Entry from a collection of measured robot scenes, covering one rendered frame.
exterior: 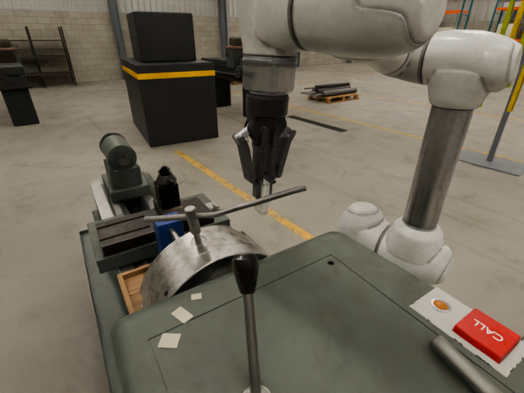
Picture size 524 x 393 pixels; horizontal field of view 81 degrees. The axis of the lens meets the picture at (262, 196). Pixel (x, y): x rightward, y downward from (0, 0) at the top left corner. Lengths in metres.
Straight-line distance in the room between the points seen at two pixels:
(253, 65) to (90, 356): 1.95
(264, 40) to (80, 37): 14.19
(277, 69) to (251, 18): 0.08
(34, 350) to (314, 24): 2.27
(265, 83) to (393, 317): 0.41
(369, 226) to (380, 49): 0.80
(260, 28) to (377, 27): 0.17
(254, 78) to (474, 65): 0.57
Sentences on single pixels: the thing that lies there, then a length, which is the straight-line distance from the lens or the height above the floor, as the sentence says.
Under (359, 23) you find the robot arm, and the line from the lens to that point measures 0.41.
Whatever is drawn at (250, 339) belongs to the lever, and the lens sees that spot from 0.39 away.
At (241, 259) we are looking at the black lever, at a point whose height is 1.40.
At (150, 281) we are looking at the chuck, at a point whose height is 1.17.
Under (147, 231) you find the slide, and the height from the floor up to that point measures 0.97.
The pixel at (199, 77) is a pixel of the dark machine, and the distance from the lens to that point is 5.38.
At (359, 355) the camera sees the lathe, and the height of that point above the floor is 1.25.
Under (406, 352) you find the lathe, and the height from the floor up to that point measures 1.25.
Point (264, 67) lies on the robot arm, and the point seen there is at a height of 1.59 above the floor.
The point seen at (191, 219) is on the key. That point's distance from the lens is 0.64.
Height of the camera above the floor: 1.63
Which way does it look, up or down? 28 degrees down
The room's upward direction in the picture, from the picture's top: straight up
